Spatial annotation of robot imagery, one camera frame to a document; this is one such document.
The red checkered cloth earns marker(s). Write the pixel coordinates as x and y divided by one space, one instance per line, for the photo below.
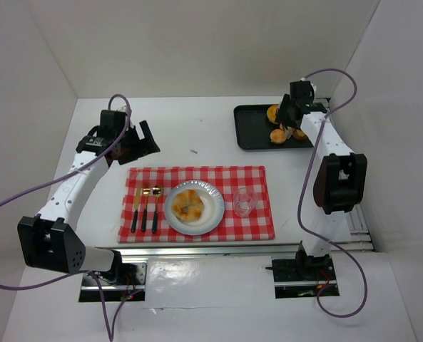
257 226

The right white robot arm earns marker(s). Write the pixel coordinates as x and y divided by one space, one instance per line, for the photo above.
314 249

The gold fork black handle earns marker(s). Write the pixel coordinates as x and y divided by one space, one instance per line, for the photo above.
146 194

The clear drinking glass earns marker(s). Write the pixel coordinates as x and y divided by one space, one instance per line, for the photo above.
245 200

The gold spoon black handle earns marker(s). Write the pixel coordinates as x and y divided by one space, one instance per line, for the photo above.
157 193

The white grey-rimmed plate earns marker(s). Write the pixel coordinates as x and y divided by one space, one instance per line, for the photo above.
213 213

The baguette bread slice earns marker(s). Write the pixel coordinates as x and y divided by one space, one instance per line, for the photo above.
299 135

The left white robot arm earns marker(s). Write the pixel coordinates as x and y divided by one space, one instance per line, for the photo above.
48 239

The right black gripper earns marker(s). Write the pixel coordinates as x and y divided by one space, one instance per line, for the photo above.
285 116

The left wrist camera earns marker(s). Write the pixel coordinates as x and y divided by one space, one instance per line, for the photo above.
120 110

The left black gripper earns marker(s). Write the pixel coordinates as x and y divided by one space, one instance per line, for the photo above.
133 143

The large brown bagel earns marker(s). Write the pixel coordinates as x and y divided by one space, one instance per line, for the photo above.
187 206

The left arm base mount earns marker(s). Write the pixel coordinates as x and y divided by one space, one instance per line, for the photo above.
128 285

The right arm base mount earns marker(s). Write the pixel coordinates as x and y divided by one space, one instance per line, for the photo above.
290 282

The glazed ring donut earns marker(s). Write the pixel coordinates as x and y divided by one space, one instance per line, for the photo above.
271 113

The aluminium rail frame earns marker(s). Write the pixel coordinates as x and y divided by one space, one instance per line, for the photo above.
361 235

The silver metal tongs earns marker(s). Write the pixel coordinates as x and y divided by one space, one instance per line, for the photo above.
288 133

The black baking tray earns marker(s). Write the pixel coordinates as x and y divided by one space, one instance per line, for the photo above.
253 129

